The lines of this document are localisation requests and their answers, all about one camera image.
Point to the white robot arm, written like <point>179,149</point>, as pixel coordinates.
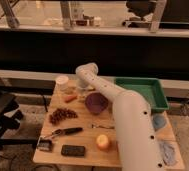
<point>137,143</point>

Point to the purple bowl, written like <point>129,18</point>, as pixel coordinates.
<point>96,103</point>

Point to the white cup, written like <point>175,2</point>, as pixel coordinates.
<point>62,82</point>

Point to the wooden board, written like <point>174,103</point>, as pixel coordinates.
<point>93,155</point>

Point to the bunch of dark grapes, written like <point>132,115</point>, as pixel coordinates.
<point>61,114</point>

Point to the yellow apple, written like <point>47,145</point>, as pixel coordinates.
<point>102,142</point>

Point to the green plastic tray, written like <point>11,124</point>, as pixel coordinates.
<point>149,88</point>

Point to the black rectangular block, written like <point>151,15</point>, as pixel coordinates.
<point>72,150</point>

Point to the blue sponge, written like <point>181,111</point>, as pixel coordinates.
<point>158,122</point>

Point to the small black metal object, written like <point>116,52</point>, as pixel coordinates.
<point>44,145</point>

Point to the blue crumpled cloth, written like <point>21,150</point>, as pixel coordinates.
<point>168,153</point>

